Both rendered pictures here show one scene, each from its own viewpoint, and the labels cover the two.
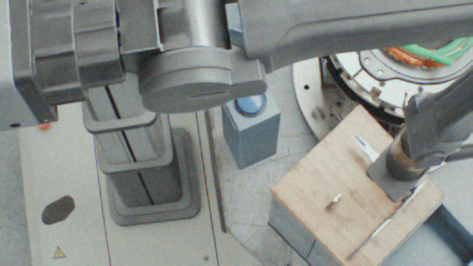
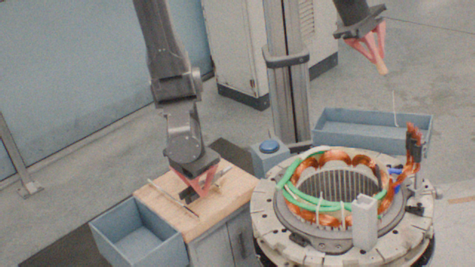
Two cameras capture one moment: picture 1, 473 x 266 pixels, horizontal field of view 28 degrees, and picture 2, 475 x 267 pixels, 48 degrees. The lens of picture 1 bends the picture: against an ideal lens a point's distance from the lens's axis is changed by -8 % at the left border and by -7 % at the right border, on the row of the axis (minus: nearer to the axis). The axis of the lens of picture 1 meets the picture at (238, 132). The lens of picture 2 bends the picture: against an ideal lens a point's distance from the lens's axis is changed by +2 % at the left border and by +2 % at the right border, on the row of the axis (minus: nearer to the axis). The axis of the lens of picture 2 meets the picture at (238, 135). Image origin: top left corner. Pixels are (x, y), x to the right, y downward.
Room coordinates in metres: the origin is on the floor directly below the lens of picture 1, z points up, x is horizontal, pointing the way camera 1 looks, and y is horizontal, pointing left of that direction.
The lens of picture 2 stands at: (0.50, -1.04, 1.73)
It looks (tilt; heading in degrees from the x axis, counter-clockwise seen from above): 33 degrees down; 96
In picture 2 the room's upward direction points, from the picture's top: 10 degrees counter-clockwise
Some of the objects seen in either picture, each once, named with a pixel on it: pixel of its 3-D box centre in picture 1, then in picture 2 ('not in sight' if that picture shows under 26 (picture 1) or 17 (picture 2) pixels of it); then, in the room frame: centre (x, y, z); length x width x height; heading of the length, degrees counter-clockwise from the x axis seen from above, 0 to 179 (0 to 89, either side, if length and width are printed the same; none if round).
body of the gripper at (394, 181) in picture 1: (406, 158); (188, 144); (0.32, -0.23, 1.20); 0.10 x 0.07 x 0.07; 133
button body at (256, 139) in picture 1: (249, 125); (274, 189); (0.46, -0.02, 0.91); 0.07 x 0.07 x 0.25; 24
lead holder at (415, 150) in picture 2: not in sight; (413, 145); (0.70, -0.31, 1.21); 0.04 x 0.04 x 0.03; 46
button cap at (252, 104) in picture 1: (250, 100); (269, 144); (0.46, -0.02, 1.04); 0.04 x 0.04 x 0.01
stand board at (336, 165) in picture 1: (360, 193); (197, 191); (0.31, -0.18, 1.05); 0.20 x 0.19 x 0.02; 42
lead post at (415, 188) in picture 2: not in sight; (416, 165); (0.72, -0.30, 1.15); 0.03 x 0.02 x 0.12; 38
